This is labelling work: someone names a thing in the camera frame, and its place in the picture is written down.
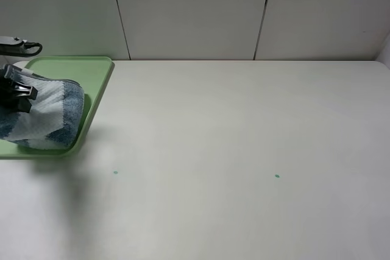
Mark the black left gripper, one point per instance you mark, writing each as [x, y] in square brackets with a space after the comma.
[16, 96]

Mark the blue white striped towel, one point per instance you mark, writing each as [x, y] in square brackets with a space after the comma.
[54, 118]

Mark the green plastic tray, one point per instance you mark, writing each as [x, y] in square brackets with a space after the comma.
[92, 73]

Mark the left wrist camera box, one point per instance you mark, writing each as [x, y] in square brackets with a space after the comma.
[13, 46]

